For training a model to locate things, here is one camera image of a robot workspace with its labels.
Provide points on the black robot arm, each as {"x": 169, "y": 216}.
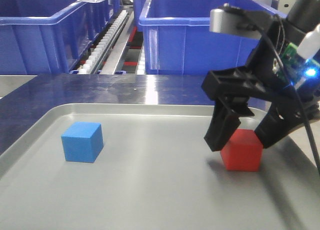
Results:
{"x": 303, "y": 12}

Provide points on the red foam cube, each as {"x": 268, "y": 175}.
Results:
{"x": 242, "y": 152}

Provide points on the blue plastic bin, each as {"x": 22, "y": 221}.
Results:
{"x": 49, "y": 36}
{"x": 178, "y": 41}

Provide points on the blue plastic bin right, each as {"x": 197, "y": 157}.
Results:
{"x": 178, "y": 41}

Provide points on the blue plastic bin left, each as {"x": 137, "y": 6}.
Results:
{"x": 49, "y": 36}

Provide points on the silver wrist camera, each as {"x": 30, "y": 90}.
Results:
{"x": 231, "y": 20}

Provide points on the grey metal tray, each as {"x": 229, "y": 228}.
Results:
{"x": 155, "y": 171}

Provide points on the white roller track rail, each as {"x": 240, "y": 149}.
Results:
{"x": 99, "y": 53}

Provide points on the blue foam cube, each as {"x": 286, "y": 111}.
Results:
{"x": 82, "y": 142}

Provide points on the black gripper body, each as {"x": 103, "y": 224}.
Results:
{"x": 256, "y": 78}

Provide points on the green circuit board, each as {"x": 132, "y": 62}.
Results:
{"x": 301, "y": 73}

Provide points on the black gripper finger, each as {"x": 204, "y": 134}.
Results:
{"x": 225, "y": 120}
{"x": 279, "y": 121}

